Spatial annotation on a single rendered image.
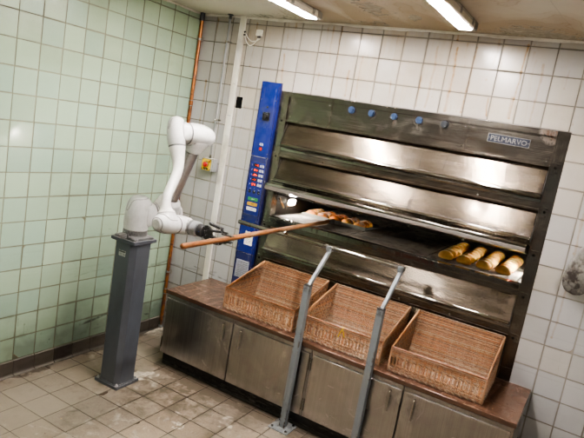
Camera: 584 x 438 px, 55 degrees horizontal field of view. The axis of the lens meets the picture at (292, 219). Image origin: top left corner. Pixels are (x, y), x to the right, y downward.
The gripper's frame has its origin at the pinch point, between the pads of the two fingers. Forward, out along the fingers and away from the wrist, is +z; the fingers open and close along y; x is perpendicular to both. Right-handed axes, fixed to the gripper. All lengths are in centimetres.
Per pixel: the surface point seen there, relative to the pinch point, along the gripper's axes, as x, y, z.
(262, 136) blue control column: -98, -55, -50
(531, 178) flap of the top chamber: -100, -61, 137
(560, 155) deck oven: -99, -77, 149
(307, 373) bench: -47, 81, 43
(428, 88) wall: -100, -105, 65
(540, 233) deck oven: -99, -31, 149
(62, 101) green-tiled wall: 17, -58, -126
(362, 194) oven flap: -99, -30, 36
